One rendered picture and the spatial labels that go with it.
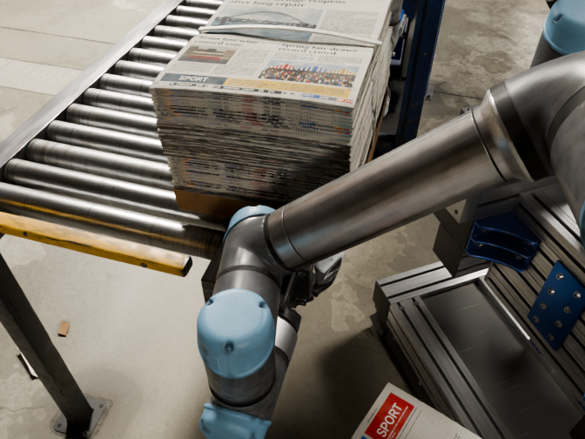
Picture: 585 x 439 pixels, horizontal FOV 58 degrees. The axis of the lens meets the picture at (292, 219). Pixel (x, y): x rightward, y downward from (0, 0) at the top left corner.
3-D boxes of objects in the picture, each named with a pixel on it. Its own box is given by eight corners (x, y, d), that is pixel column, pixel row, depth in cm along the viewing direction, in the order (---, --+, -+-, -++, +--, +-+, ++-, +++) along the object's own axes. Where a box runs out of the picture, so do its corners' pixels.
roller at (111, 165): (254, 215, 94) (251, 199, 90) (29, 167, 104) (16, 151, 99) (263, 193, 96) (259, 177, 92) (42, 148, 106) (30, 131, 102)
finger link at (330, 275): (349, 262, 77) (308, 298, 72) (348, 269, 78) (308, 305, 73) (325, 246, 79) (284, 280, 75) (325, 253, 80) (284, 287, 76)
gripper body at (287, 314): (322, 239, 72) (299, 309, 64) (320, 279, 78) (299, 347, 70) (269, 229, 73) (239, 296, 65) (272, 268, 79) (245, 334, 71)
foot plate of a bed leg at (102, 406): (90, 447, 139) (89, 445, 138) (43, 431, 141) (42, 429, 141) (116, 401, 148) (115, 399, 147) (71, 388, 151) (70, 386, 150)
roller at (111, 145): (265, 192, 98) (263, 175, 94) (48, 148, 108) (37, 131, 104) (273, 172, 101) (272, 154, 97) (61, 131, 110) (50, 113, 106)
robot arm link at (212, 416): (259, 433, 53) (263, 465, 59) (289, 342, 61) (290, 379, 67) (188, 412, 55) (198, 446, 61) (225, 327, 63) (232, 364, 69)
